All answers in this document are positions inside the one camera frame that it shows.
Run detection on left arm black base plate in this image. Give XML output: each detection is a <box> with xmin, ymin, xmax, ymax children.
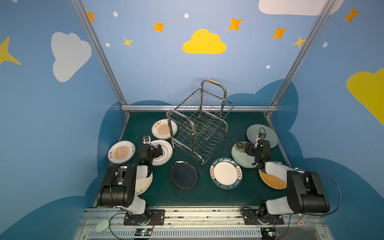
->
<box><xmin>123</xmin><ymin>209</ymin><xmax>165</xmax><ymax>226</ymax></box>

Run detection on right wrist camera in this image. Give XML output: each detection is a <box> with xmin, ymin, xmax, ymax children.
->
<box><xmin>258</xmin><ymin>132</ymin><xmax>266</xmax><ymax>140</ymax></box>

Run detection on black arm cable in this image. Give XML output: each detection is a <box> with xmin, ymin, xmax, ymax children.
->
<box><xmin>108</xmin><ymin>212</ymin><xmax>136</xmax><ymax>240</ymax></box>
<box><xmin>301</xmin><ymin>171</ymin><xmax>342</xmax><ymax>217</ymax></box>

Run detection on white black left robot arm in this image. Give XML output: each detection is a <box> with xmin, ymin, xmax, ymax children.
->
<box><xmin>97</xmin><ymin>143</ymin><xmax>163</xmax><ymax>219</ymax></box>

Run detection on white plate green lettered rim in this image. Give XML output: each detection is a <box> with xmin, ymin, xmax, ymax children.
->
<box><xmin>210</xmin><ymin>158</ymin><xmax>243</xmax><ymax>190</ymax></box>

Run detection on green circuit board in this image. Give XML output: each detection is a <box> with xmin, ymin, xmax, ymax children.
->
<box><xmin>134</xmin><ymin>229</ymin><xmax>153</xmax><ymax>237</ymax></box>
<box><xmin>261</xmin><ymin>228</ymin><xmax>277</xmax><ymax>240</ymax></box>

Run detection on stainless steel dish rack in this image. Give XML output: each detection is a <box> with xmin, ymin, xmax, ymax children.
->
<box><xmin>166</xmin><ymin>80</ymin><xmax>235</xmax><ymax>165</ymax></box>

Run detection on pink clothes peg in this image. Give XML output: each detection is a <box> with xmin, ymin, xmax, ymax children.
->
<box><xmin>297</xmin><ymin>215</ymin><xmax>309</xmax><ymax>227</ymax></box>

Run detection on pale green round disc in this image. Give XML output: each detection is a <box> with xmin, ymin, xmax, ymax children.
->
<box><xmin>95</xmin><ymin>220</ymin><xmax>109</xmax><ymax>233</ymax></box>

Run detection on aluminium frame right post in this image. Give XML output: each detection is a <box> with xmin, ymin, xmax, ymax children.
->
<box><xmin>270</xmin><ymin>0</ymin><xmax>337</xmax><ymax>107</ymax></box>

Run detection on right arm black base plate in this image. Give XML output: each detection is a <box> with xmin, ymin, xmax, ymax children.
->
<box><xmin>240</xmin><ymin>207</ymin><xmax>285</xmax><ymax>225</ymax></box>

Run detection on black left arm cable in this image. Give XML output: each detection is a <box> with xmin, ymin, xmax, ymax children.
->
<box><xmin>108</xmin><ymin>212</ymin><xmax>136</xmax><ymax>240</ymax></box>

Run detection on plain grey-green plate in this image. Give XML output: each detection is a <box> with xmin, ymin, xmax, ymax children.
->
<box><xmin>247</xmin><ymin>124</ymin><xmax>278</xmax><ymax>149</ymax></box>

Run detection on white plate floral sprigs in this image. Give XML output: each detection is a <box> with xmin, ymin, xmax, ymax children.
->
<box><xmin>135</xmin><ymin>174</ymin><xmax>153</xmax><ymax>196</ymax></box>

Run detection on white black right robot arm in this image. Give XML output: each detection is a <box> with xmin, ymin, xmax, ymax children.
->
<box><xmin>244</xmin><ymin>139</ymin><xmax>331</xmax><ymax>217</ymax></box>

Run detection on orange woven round plate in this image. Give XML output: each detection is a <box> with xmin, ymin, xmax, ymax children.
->
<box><xmin>259</xmin><ymin>170</ymin><xmax>287</xmax><ymax>190</ymax></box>

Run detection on aluminium frame post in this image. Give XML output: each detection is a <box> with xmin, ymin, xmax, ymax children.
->
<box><xmin>270</xmin><ymin>0</ymin><xmax>337</xmax><ymax>107</ymax></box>
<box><xmin>71</xmin><ymin>0</ymin><xmax>127</xmax><ymax>105</ymax></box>

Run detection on aluminium frame left post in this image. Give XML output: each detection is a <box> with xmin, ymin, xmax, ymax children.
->
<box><xmin>71</xmin><ymin>0</ymin><xmax>127</xmax><ymax>105</ymax></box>

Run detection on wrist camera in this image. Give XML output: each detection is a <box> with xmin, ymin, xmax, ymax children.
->
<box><xmin>258</xmin><ymin>132</ymin><xmax>266</xmax><ymax>140</ymax></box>
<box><xmin>142</xmin><ymin>136</ymin><xmax>151</xmax><ymax>144</ymax></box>

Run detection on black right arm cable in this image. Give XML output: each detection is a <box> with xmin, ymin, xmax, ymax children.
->
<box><xmin>301</xmin><ymin>171</ymin><xmax>342</xmax><ymax>217</ymax></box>

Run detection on white plate gold ring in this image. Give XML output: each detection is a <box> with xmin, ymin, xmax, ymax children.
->
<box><xmin>149</xmin><ymin>139</ymin><xmax>174</xmax><ymax>167</ymax></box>

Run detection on black round plate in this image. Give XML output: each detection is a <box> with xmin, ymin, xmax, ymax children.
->
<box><xmin>169</xmin><ymin>161</ymin><xmax>200</xmax><ymax>191</ymax></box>

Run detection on white plate orange sunburst edge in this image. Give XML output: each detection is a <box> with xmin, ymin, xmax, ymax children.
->
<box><xmin>108</xmin><ymin>141</ymin><xmax>136</xmax><ymax>165</ymax></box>

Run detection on left green circuit board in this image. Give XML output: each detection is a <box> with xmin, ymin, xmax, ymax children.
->
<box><xmin>134</xmin><ymin>229</ymin><xmax>153</xmax><ymax>237</ymax></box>

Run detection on right green circuit board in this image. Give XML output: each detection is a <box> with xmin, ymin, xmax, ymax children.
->
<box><xmin>261</xmin><ymin>228</ymin><xmax>277</xmax><ymax>240</ymax></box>

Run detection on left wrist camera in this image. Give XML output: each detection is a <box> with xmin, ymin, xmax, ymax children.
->
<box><xmin>142</xmin><ymin>136</ymin><xmax>151</xmax><ymax>144</ymax></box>

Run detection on pale green sunflower plate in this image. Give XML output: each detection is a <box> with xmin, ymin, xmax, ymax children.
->
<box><xmin>231</xmin><ymin>142</ymin><xmax>257</xmax><ymax>169</ymax></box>

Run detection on aluminium frame back rail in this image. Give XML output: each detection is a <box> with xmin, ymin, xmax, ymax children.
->
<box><xmin>121</xmin><ymin>105</ymin><xmax>278</xmax><ymax>112</ymax></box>

